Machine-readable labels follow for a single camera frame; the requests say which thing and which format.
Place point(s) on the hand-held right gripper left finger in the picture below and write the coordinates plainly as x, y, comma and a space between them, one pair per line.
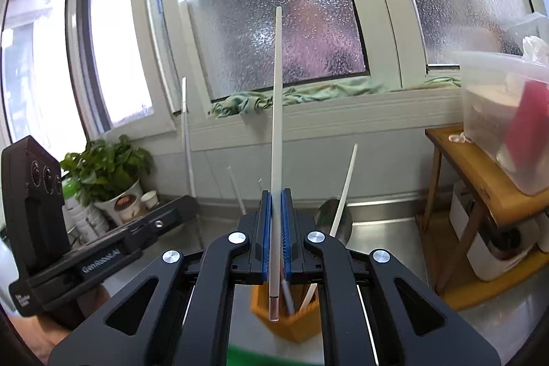
266, 237

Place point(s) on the white storage bin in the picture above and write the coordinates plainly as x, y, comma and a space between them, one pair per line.
493, 263

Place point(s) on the person's left hand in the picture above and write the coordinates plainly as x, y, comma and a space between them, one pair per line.
30, 336

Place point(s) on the plain metal chopstick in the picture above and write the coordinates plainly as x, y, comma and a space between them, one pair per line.
236, 190

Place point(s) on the metal spoon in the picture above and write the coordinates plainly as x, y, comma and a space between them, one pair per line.
324, 214

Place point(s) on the green wooden tray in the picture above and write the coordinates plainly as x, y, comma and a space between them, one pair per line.
274, 359

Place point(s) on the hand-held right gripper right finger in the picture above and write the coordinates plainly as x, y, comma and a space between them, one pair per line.
287, 237

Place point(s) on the white square plant pot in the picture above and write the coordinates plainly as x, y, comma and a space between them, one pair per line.
105, 207

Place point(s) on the hexagonal wooden utensil holder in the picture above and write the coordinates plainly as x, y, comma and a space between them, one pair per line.
296, 327

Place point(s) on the green cloth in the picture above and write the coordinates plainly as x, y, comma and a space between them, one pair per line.
441, 82
257, 102

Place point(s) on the green leafy houseplant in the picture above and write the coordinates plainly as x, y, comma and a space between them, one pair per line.
107, 160

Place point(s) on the clear plastic storage box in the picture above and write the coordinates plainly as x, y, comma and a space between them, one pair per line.
493, 113

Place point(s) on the small white paper cup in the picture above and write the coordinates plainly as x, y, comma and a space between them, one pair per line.
150, 201

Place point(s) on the wooden shelf rack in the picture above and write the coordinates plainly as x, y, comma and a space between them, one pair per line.
472, 168

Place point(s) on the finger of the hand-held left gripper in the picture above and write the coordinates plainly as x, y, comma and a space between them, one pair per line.
156, 231
188, 211

